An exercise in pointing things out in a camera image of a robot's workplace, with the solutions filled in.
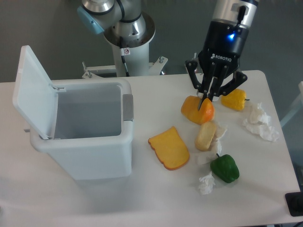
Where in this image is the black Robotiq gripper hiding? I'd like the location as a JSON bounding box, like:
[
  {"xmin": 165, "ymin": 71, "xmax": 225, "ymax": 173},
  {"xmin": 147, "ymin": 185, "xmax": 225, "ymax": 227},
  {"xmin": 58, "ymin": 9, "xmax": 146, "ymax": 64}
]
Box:
[{"xmin": 185, "ymin": 21, "xmax": 249, "ymax": 111}]

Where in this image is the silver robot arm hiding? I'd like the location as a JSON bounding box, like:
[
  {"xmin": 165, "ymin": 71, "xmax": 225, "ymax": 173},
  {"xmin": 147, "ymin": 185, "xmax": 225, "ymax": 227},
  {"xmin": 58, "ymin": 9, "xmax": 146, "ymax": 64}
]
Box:
[{"xmin": 77, "ymin": 0, "xmax": 258, "ymax": 100}]

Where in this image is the small rectangular bread roll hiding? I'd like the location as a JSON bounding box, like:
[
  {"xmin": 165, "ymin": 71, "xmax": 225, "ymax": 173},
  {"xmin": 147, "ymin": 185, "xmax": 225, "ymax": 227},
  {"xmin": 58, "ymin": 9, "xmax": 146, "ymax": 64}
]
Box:
[{"xmin": 195, "ymin": 121, "xmax": 217, "ymax": 151}]

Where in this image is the crumpled tissue under bread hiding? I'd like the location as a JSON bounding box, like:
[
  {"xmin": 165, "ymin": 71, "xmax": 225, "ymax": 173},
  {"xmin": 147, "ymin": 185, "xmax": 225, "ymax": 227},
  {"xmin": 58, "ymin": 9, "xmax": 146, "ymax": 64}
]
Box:
[{"xmin": 196, "ymin": 122, "xmax": 227, "ymax": 165}]

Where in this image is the white trash can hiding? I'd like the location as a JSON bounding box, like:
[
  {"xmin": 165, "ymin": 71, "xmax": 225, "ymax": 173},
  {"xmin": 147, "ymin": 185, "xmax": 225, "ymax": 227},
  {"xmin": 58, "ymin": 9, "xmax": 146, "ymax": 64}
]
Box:
[{"xmin": 30, "ymin": 78, "xmax": 134, "ymax": 180}]

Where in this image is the white trash can lid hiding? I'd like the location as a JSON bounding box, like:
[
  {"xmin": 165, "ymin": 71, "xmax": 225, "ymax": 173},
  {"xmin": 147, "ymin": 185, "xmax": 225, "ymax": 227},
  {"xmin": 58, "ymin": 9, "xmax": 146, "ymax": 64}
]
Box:
[{"xmin": 13, "ymin": 45, "xmax": 66, "ymax": 140}]

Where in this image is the yellow bell pepper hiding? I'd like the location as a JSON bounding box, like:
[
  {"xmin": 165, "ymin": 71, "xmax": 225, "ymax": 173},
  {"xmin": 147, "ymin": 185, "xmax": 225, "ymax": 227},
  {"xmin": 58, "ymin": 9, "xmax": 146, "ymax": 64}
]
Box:
[{"xmin": 221, "ymin": 89, "xmax": 247, "ymax": 111}]

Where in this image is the large crumpled white tissue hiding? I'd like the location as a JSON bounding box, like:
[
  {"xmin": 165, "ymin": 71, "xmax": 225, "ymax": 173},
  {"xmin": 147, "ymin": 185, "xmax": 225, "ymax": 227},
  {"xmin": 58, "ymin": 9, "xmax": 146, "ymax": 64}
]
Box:
[{"xmin": 242, "ymin": 103, "xmax": 279, "ymax": 142}]

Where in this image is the yellow toast slice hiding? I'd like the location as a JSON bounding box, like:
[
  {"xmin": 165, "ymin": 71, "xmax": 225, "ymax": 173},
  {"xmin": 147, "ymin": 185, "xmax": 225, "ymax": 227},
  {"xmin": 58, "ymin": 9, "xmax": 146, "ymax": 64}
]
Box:
[{"xmin": 148, "ymin": 126, "xmax": 190, "ymax": 170}]

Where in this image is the green bell pepper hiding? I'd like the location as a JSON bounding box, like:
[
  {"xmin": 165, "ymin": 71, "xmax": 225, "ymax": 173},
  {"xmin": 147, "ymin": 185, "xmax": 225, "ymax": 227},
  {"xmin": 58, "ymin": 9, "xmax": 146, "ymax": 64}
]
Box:
[{"xmin": 210, "ymin": 154, "xmax": 240, "ymax": 183}]

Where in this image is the small crumpled white tissue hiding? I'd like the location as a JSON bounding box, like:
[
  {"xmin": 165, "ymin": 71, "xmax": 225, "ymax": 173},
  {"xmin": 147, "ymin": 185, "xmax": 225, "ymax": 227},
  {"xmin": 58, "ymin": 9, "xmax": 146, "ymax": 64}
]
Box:
[{"xmin": 198, "ymin": 172, "xmax": 215, "ymax": 195}]

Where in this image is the black device at edge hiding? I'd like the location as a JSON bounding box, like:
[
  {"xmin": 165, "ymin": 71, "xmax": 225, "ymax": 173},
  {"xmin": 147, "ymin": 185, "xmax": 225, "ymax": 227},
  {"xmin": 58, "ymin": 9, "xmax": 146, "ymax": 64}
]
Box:
[{"xmin": 285, "ymin": 192, "xmax": 303, "ymax": 217}]

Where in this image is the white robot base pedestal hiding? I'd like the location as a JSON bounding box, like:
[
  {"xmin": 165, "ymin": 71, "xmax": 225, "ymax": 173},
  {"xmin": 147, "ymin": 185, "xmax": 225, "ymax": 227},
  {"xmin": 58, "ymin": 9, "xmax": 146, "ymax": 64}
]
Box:
[{"xmin": 82, "ymin": 12, "xmax": 168, "ymax": 78}]

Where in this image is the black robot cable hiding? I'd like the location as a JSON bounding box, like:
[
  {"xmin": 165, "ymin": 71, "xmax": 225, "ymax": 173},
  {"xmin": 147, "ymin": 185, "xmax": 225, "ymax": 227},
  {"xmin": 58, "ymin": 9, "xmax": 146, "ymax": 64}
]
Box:
[{"xmin": 119, "ymin": 36, "xmax": 130, "ymax": 77}]

